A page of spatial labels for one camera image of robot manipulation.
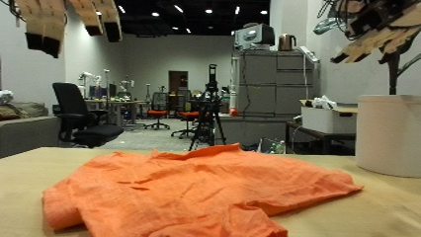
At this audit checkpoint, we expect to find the orange button shirt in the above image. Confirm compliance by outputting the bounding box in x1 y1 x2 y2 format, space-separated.
42 142 365 237

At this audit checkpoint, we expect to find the dark green potted plant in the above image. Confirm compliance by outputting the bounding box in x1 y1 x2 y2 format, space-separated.
313 16 421 97

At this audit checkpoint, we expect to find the white power strip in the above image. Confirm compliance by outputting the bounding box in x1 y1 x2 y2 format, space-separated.
298 45 321 64

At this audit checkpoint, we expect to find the copper kettle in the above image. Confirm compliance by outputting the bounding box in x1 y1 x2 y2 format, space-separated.
277 33 298 52

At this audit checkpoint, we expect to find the white plastic bag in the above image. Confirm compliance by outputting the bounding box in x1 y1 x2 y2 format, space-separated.
310 95 340 111

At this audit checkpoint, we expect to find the black office chair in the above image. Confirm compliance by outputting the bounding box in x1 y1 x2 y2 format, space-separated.
52 82 125 149

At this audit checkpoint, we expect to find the brown sofa pillow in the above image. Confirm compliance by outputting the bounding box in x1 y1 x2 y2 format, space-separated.
0 104 24 121

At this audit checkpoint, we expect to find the white storage box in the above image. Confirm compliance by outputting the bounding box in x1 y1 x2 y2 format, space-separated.
300 105 358 134

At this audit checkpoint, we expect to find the long lab desk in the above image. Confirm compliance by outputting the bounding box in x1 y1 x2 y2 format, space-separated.
84 99 149 128

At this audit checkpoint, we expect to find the grey box monitor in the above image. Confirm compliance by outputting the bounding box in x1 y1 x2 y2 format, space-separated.
233 23 276 51

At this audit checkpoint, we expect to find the white round plant pot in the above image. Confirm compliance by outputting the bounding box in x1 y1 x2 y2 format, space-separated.
355 94 421 179

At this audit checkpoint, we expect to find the tall grey drawer cabinet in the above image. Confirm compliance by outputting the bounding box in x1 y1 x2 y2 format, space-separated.
236 48 322 119

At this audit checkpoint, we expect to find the dark side table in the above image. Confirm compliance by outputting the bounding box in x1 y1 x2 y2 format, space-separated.
284 120 358 156

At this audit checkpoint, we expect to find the grey sofa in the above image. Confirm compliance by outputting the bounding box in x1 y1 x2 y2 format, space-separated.
0 101 61 159

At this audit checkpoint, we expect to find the brown door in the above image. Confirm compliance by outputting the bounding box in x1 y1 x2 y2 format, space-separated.
166 70 190 97

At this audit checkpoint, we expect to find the orange seat office chair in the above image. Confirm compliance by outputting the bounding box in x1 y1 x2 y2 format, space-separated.
169 88 201 139
144 92 172 130

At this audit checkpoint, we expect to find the green plastic bottle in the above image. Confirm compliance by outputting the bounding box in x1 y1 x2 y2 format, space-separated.
273 139 286 155

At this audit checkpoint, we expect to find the low grey cabinet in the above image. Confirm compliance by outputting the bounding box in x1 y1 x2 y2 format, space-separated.
217 115 290 147

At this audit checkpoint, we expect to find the black cabinet cable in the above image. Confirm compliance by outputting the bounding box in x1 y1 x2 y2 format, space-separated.
240 48 252 119

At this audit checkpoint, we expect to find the black camera tripod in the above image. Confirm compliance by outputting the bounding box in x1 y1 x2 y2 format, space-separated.
188 63 228 152

